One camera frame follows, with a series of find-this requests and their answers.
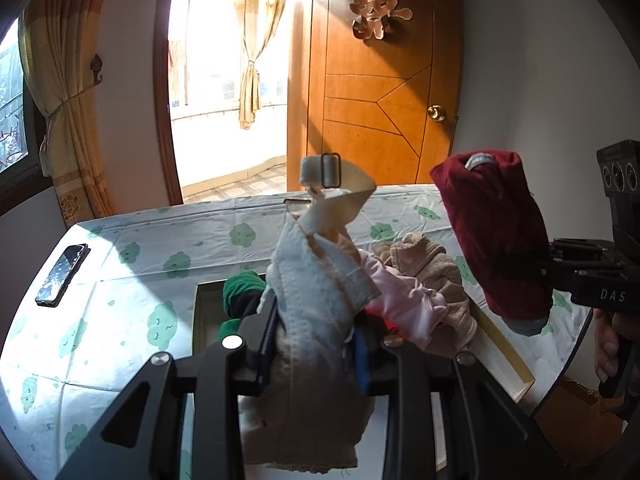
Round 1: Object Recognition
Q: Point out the green underwear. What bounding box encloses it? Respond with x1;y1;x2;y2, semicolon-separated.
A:
217;270;268;346

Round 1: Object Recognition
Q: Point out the shallow beige cardboard box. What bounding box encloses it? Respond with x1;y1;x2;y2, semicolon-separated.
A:
192;280;536;471

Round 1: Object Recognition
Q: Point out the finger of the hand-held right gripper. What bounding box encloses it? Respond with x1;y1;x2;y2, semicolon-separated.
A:
542;257;583;293
550;238;608;261

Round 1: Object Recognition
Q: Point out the cloud print tablecloth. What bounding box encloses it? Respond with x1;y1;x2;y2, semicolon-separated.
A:
0;185;596;480

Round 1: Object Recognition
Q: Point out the pale cutout door ornament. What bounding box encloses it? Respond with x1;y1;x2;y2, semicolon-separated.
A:
350;0;413;41

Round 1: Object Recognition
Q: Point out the orange wooden door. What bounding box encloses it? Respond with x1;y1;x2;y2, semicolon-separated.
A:
307;0;461;186

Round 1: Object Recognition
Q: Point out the brown wooden door frame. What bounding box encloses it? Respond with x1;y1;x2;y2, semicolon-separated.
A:
152;0;183;206

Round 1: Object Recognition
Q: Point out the beige underwear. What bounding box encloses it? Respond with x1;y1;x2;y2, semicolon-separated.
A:
375;234;478;351

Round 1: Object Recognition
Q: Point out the person's right hand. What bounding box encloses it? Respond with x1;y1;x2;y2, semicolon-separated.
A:
592;308;619;386

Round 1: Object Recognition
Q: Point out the black smartphone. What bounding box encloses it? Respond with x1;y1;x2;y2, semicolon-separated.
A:
35;243;90;307

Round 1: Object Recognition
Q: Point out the yellow tied balcony curtain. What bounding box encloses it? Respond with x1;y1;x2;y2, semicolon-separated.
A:
232;0;291;131

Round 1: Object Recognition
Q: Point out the yellow tied window curtain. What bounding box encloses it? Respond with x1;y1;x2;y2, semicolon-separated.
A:
19;0;118;228

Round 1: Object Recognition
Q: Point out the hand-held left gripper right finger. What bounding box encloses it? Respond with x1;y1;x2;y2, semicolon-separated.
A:
350;327;566;480

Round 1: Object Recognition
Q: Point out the dark framed window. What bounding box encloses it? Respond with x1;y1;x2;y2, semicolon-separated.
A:
0;15;51;206

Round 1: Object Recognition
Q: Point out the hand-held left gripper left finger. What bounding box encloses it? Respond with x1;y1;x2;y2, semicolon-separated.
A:
55;292;279;480

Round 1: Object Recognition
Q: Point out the grey beige bra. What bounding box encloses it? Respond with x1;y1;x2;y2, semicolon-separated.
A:
240;154;378;471

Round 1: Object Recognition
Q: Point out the maroon underwear with grey band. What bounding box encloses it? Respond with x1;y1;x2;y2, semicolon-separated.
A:
430;149;553;336

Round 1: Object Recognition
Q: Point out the pink underwear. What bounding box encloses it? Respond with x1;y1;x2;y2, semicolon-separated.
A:
360;255;446;351

